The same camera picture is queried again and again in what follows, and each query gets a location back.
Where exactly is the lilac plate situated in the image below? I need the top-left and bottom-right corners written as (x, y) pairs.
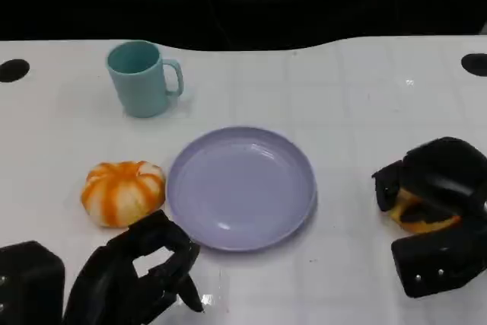
top-left (166, 126), bottom-right (318, 253)

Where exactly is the orange toy bread roll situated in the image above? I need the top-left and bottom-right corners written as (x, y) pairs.
top-left (387, 186), bottom-right (463, 234)

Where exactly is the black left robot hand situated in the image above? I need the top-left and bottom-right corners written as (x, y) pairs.
top-left (62, 209), bottom-right (206, 325)

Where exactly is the black table cable hole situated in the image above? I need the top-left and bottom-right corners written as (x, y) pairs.
top-left (460, 53), bottom-right (487, 77)
top-left (0, 59), bottom-right (30, 83)

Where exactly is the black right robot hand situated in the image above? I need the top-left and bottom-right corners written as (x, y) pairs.
top-left (371, 136), bottom-right (487, 227)

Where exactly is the pale green mug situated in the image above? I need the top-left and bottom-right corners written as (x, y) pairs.
top-left (105, 40), bottom-right (186, 119)

